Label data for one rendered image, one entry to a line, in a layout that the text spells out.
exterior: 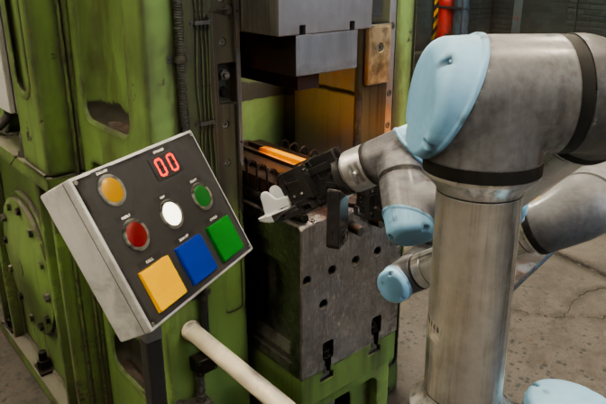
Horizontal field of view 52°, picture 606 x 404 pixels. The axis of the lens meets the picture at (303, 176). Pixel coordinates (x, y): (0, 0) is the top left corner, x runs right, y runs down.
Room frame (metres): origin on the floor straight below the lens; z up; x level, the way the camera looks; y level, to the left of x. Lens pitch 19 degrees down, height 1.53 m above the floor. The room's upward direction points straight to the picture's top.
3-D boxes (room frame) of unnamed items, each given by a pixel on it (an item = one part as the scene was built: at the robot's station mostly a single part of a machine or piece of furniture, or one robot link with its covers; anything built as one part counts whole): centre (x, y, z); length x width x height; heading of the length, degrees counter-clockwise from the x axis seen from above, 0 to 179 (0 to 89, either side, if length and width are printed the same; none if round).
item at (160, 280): (0.94, 0.24, 1.01); 0.07 x 0.05 x 0.07; 155
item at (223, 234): (1.12, 0.16, 1.01); 0.07 x 0.05 x 0.07; 155
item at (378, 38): (1.81, -0.22, 1.27); 0.09 x 0.02 x 0.17; 130
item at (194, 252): (1.03, 0.20, 1.01); 0.07 x 0.05 x 0.07; 155
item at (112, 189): (0.98, 0.32, 1.16); 0.05 x 0.03 x 0.04; 130
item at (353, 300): (1.71, 0.04, 0.69); 0.56 x 0.38 x 0.45; 40
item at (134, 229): (0.96, 0.28, 1.09); 0.05 x 0.03 x 0.04; 130
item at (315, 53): (1.67, 0.08, 1.32); 0.42 x 0.20 x 0.10; 40
